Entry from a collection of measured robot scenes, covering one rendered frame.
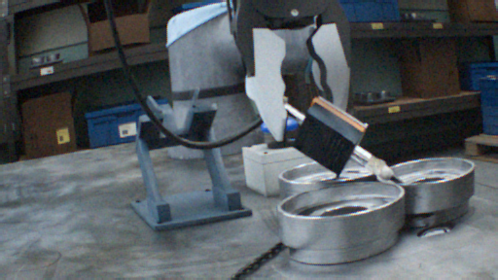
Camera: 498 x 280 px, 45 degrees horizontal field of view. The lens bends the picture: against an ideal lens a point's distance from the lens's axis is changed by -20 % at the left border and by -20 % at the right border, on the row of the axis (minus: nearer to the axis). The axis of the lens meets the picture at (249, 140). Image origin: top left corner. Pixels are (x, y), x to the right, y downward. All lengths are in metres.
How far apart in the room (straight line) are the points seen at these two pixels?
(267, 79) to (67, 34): 4.02
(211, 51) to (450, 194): 0.59
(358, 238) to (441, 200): 0.10
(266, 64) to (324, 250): 0.16
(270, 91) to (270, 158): 0.21
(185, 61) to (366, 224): 0.63
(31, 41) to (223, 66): 3.55
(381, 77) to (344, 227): 4.65
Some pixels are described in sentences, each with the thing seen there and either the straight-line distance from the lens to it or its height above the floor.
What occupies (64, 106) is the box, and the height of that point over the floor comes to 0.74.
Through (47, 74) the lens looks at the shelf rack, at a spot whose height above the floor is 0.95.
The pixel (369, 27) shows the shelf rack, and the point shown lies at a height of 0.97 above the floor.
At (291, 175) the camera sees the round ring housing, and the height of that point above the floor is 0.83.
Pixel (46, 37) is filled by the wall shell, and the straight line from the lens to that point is 4.56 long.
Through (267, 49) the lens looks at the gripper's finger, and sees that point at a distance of 0.58.
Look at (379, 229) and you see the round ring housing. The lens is 0.52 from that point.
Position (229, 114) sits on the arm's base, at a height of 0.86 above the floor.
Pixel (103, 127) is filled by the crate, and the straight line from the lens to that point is 4.10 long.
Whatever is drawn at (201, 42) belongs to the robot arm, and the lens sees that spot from 1.08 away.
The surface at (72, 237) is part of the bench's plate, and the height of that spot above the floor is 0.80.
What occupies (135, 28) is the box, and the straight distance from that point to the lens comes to 4.05.
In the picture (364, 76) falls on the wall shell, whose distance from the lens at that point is 5.07.
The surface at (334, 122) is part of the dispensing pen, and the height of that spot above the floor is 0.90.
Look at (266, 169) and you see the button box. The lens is 0.78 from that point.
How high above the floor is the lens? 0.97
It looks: 8 degrees down
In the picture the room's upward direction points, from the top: 7 degrees counter-clockwise
